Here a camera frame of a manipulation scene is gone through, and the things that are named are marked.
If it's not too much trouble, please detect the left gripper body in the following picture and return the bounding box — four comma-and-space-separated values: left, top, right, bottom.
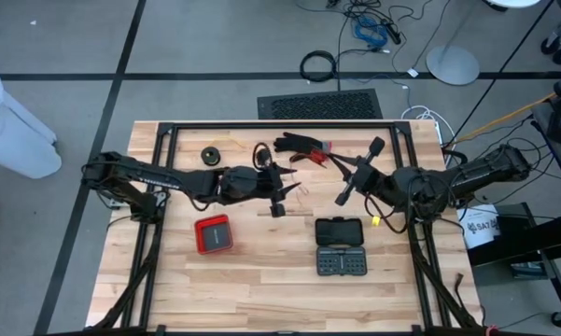
259, 162, 287, 218

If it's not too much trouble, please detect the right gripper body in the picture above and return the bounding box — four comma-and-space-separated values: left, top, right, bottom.
334, 136, 386, 206

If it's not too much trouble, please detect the black work glove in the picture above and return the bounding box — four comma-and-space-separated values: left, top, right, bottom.
273, 132, 332, 155

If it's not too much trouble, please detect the black floor grate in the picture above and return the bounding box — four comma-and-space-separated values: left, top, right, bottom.
256, 88, 384, 120

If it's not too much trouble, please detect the black bit case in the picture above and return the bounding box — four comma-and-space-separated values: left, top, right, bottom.
314, 217, 369, 277

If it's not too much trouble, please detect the red collapsible container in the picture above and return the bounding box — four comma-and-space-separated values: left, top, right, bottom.
193, 214, 234, 256

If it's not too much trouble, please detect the white paper label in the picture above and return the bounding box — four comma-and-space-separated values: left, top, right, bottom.
456, 203, 501, 250

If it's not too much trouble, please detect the grey round floor stand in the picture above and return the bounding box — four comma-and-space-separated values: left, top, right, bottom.
425, 0, 481, 87

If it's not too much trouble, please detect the black computer cart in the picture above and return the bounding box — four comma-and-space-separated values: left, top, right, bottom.
466, 78, 561, 328

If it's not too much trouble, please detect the white trash bin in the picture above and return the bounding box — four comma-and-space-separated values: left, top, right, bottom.
0, 64, 63, 180

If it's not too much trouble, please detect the black aluminium table frame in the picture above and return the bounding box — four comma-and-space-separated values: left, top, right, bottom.
86, 120, 484, 336

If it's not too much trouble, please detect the yellow wire spool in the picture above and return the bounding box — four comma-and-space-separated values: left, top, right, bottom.
200, 134, 246, 167

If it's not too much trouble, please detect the white cable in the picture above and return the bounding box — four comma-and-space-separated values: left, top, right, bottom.
400, 105, 456, 155

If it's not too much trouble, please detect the black coiled cable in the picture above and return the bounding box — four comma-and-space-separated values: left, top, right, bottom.
299, 49, 338, 84

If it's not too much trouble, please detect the blue coiled cable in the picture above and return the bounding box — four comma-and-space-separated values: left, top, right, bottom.
353, 16, 389, 48

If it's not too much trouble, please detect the black cable bundle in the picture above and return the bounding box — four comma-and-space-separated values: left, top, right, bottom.
293, 0, 442, 78

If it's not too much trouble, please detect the brown strap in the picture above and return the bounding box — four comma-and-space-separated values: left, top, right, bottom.
453, 273, 469, 312

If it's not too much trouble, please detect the yellow extension cord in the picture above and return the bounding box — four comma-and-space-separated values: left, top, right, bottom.
452, 78, 561, 144

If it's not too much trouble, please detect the grey metal mounting bracket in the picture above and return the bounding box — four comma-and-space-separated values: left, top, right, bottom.
103, 189, 136, 210

